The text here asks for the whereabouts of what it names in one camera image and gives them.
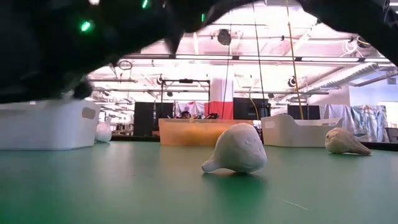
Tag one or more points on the orange translucent basket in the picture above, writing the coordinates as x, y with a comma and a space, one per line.
186, 132

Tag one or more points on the white plastic basket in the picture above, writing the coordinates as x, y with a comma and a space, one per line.
46, 127
289, 133

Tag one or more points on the black tubular stand frame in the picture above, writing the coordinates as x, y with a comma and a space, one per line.
186, 81

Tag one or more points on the blue patterned draped cloth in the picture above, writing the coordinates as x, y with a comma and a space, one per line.
367, 121

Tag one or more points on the person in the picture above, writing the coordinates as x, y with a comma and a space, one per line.
186, 115

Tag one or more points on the black partition panel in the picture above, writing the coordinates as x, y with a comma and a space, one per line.
143, 118
245, 109
311, 112

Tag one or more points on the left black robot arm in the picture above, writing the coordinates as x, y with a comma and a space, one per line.
46, 46

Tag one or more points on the silver ceiling air duct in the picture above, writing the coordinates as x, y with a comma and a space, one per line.
348, 74

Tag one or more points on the grey bin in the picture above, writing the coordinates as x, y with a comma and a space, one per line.
392, 135

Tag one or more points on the beige shell at right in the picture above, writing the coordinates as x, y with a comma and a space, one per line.
342, 141

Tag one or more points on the white and red column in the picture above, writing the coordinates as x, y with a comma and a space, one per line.
222, 93

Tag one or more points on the white hanging cloth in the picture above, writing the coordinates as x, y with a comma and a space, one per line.
196, 107

